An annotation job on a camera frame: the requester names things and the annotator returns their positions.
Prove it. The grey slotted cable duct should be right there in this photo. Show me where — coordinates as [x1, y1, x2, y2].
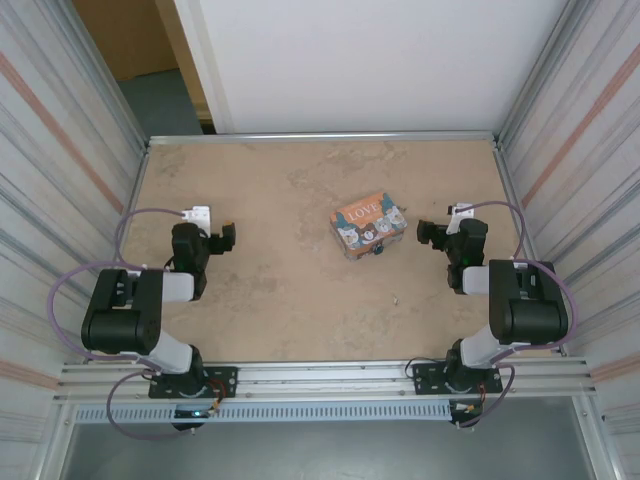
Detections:
[73, 401, 454, 424]

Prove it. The white door frame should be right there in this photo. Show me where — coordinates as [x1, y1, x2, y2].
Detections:
[172, 0, 236, 135]

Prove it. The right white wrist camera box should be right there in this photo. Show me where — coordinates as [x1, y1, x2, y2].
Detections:
[446, 201, 474, 236]

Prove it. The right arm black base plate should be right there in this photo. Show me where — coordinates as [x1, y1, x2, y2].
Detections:
[411, 361, 503, 397]

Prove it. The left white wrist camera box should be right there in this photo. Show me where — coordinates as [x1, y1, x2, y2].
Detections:
[180, 204, 213, 227]

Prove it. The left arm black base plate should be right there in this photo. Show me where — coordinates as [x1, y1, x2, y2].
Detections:
[148, 365, 239, 400]

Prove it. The orange LOVE bear tin box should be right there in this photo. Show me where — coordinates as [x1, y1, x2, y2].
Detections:
[329, 188, 409, 262]

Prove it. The aluminium mounting rail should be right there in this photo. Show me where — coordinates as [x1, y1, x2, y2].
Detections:
[54, 356, 599, 402]

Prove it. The black controller board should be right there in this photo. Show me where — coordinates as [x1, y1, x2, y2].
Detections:
[448, 398, 485, 429]
[171, 406, 208, 433]

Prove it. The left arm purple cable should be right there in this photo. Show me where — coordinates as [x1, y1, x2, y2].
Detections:
[47, 207, 202, 441]

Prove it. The aluminium table side rail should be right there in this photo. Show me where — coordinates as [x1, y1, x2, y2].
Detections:
[491, 139, 569, 357]
[92, 142, 152, 364]

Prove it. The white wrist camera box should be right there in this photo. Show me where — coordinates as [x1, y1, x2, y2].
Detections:
[180, 204, 213, 227]
[446, 201, 474, 236]

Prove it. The aluminium table edge rail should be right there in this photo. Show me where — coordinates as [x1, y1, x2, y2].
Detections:
[146, 130, 502, 147]

